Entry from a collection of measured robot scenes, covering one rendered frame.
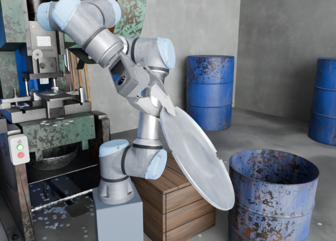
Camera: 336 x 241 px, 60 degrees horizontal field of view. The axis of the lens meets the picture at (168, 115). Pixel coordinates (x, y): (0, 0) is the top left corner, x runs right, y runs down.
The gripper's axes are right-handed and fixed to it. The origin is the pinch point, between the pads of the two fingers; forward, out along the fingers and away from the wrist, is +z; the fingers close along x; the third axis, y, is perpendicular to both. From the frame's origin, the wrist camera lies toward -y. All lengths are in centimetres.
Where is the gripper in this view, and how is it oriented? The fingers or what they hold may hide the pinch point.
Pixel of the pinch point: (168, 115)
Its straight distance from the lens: 69.5
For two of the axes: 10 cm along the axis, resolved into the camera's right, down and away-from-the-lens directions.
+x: -7.1, 6.7, 2.2
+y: 0.6, -2.5, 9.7
